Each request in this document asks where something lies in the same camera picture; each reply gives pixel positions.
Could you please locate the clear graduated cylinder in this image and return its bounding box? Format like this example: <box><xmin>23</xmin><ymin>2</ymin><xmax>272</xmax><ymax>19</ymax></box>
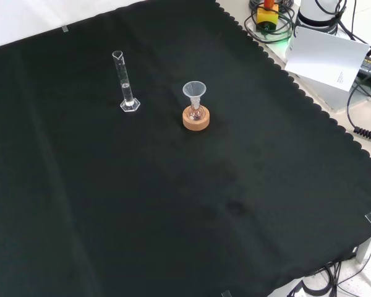
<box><xmin>112</xmin><ymin>50</ymin><xmax>142</xmax><ymax>113</ymax></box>

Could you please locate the round-bottom glass flask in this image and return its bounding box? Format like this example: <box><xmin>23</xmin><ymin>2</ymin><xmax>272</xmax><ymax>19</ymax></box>
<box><xmin>187</xmin><ymin>103</ymin><xmax>203</xmax><ymax>122</ymax></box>

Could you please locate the black bench cloth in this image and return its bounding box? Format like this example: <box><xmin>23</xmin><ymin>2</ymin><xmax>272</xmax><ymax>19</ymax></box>
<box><xmin>0</xmin><ymin>0</ymin><xmax>371</xmax><ymax>297</ymax></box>

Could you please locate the clear plastic funnel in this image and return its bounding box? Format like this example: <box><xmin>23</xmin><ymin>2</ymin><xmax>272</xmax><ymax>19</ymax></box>
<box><xmin>182</xmin><ymin>81</ymin><xmax>207</xmax><ymax>109</ymax></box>

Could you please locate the white box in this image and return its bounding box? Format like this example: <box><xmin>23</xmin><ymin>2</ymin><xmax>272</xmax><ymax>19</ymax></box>
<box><xmin>289</xmin><ymin>72</ymin><xmax>355</xmax><ymax>111</ymax></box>

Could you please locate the yellow stop button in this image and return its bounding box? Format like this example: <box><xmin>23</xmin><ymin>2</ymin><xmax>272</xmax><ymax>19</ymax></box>
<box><xmin>255</xmin><ymin>0</ymin><xmax>279</xmax><ymax>33</ymax></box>

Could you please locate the cork ring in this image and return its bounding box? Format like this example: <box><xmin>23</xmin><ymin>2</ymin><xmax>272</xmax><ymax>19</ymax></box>
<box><xmin>182</xmin><ymin>106</ymin><xmax>211</xmax><ymax>131</ymax></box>

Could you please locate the black looped cable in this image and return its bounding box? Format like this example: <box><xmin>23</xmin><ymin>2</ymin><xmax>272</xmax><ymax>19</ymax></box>
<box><xmin>244</xmin><ymin>0</ymin><xmax>296</xmax><ymax>44</ymax></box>

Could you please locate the black coiled cable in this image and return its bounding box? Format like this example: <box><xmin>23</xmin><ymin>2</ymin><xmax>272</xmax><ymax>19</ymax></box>
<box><xmin>347</xmin><ymin>77</ymin><xmax>371</xmax><ymax>142</ymax></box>

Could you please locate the black cable bundle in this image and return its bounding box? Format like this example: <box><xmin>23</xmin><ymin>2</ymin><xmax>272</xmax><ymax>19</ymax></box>
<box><xmin>286</xmin><ymin>259</ymin><xmax>371</xmax><ymax>297</ymax></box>

